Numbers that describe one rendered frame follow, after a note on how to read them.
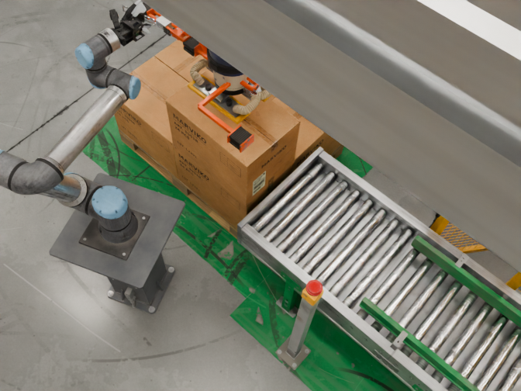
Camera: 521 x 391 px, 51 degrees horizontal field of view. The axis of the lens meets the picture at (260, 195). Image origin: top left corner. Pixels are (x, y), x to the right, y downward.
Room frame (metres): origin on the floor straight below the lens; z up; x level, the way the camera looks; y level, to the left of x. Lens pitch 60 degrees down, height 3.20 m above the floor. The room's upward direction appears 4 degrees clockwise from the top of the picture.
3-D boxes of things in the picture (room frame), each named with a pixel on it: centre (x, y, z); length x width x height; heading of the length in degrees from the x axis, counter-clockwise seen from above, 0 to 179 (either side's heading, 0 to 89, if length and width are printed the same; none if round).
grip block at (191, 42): (1.97, 0.37, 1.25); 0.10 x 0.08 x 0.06; 141
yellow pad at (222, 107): (1.74, 0.23, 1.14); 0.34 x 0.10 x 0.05; 51
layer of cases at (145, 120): (2.25, 0.22, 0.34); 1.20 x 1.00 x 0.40; 51
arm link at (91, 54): (1.56, 0.70, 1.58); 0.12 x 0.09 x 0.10; 141
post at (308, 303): (0.84, -0.25, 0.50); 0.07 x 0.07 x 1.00; 51
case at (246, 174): (1.82, 0.18, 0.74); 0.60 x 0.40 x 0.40; 50
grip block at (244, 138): (1.42, 0.10, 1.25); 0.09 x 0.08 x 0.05; 141
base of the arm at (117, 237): (1.20, 0.69, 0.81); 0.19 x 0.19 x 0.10
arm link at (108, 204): (1.20, 0.69, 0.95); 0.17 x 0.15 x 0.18; 68
